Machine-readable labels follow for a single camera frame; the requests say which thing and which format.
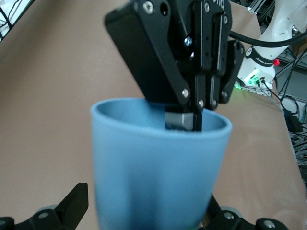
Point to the blue plastic cup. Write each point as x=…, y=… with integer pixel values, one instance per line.
x=148, y=172

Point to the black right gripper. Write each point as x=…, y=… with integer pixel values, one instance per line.
x=182, y=24

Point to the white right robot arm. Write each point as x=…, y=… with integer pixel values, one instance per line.
x=283, y=19

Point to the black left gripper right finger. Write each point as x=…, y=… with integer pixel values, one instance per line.
x=230, y=222

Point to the aluminium frame profile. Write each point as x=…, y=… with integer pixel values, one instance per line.
x=254, y=7

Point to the black power adapter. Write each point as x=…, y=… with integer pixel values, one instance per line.
x=293, y=122

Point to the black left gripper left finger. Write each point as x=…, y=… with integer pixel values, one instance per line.
x=69, y=210

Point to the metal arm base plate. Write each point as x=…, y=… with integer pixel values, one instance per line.
x=251, y=90

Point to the red connector cap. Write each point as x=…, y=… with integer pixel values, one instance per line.
x=277, y=62

